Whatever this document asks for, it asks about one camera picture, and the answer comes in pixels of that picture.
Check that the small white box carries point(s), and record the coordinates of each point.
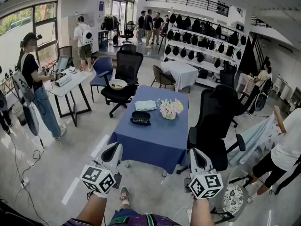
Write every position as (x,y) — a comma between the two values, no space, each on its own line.
(72,70)

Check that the person's purple patterned shirt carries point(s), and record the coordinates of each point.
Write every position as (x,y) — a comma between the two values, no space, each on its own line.
(141,220)

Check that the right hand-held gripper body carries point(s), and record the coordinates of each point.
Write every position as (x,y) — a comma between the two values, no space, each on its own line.
(207,185)

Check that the white tablecloth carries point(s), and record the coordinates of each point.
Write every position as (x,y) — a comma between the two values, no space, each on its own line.
(181,72)

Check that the person's right forearm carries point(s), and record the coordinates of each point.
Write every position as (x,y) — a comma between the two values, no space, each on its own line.
(202,213)

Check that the rows of black bags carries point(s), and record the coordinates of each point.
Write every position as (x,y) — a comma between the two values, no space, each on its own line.
(196,26)

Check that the yellow and black tool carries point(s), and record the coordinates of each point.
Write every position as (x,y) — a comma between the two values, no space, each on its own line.
(116,86)

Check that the black mesh office chair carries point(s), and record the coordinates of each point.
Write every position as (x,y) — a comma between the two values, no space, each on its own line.
(128,65)

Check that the white power strip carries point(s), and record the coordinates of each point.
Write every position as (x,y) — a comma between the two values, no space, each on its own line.
(25,182)
(189,214)

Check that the white shelving unit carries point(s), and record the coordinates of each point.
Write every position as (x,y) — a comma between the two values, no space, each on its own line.
(209,82)

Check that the grey lockers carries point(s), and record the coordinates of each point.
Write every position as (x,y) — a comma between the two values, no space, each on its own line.
(71,25)

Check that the pink flowers in white pot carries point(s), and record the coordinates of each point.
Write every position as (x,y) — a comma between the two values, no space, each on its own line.
(169,109)

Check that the person's blue shorts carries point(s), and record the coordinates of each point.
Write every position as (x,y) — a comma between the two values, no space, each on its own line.
(124,213)

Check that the small black mesh chair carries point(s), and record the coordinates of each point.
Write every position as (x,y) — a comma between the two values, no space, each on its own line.
(67,53)

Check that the person's left forearm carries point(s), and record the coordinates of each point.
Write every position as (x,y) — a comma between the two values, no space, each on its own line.
(94,208)

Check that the person's left leg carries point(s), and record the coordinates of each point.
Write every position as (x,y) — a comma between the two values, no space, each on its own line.
(125,206)

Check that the white table with black legs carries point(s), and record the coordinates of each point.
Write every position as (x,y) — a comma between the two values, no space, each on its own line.
(77,78)

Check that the black metal railing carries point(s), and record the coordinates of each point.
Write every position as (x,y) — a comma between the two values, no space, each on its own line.
(207,5)

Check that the pale green wipes packet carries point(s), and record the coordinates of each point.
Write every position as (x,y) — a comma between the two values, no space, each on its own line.
(145,105)

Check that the blue tablecloth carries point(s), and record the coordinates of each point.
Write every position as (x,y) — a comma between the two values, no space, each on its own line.
(152,138)

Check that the brown armchair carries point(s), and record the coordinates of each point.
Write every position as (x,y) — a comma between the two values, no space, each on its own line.
(164,78)

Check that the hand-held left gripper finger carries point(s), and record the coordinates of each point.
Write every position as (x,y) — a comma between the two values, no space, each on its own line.
(104,155)
(118,155)

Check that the blue plastic chair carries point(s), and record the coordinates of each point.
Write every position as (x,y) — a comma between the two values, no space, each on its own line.
(102,65)

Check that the black-framed window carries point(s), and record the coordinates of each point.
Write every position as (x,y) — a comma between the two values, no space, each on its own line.
(45,15)

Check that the black standing fan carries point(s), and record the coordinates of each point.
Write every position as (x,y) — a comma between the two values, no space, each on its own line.
(115,39)

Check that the white bowl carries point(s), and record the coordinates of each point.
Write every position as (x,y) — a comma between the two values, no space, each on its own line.
(122,83)

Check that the black disc-shaped device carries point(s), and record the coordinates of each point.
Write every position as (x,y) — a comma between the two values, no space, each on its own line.
(260,102)
(31,121)

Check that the silver wire-frame eyeglasses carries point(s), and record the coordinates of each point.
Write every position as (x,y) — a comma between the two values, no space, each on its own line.
(137,120)

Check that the garment rack with black bags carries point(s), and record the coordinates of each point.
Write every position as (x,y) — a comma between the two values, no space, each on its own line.
(109,22)

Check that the person's left shoe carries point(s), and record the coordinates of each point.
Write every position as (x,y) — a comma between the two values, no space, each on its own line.
(124,193)

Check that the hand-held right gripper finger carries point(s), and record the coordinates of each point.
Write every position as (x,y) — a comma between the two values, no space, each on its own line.
(191,161)
(208,162)

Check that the black staircase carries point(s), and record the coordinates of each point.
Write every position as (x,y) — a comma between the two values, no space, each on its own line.
(257,46)

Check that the pale patterned cloth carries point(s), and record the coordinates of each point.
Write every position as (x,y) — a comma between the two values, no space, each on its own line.
(251,138)

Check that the black swivel chair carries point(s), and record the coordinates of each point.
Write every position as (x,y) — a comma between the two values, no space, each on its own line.
(129,27)

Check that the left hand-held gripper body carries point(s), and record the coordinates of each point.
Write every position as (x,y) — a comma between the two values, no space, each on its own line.
(97,179)

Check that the pink-clothed table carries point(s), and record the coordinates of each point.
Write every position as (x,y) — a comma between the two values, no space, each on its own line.
(244,81)

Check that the white appliance box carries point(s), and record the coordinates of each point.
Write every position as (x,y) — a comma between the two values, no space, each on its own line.
(64,80)

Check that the black glasses case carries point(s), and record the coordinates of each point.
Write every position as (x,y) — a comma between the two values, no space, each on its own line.
(141,115)

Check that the black storage box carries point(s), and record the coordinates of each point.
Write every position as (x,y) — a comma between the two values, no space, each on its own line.
(203,74)

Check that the black high-back office chair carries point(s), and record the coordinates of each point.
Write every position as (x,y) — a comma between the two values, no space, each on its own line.
(216,116)

